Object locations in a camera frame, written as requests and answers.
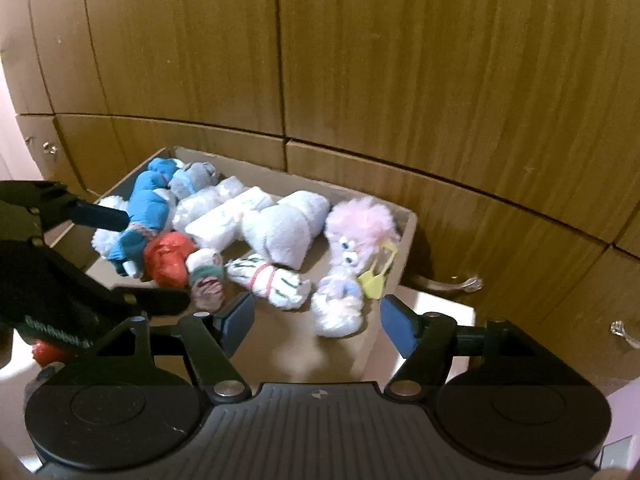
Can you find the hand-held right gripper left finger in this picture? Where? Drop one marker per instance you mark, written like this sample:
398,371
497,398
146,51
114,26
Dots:
237,322

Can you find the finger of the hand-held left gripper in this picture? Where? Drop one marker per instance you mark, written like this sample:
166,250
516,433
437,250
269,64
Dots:
155,301
100,216

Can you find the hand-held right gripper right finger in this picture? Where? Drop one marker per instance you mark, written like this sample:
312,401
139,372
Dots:
400,327

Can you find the white fluffy sock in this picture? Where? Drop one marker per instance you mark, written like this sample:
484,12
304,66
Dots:
105,245

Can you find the blue patterned sock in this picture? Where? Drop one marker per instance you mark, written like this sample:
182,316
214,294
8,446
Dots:
127,247

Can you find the cardboard box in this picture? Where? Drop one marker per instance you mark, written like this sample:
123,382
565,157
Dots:
280,340

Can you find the green red white sock roll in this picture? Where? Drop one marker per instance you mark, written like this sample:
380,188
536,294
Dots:
206,270

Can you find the pink fluffy plush toy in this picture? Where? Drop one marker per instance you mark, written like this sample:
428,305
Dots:
345,240

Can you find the large white sock roll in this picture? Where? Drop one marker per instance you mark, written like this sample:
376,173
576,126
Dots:
285,227

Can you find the blue sock roll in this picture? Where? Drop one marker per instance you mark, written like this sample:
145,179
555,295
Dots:
150,200

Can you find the red cloth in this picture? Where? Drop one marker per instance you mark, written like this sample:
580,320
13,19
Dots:
47,354

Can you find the grey sock roll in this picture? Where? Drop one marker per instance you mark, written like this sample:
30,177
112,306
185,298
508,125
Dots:
195,177

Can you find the translucent white sock roll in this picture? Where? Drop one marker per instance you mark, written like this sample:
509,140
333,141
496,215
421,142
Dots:
210,200

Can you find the wooden wardrobe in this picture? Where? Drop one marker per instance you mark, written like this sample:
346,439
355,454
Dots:
400,85

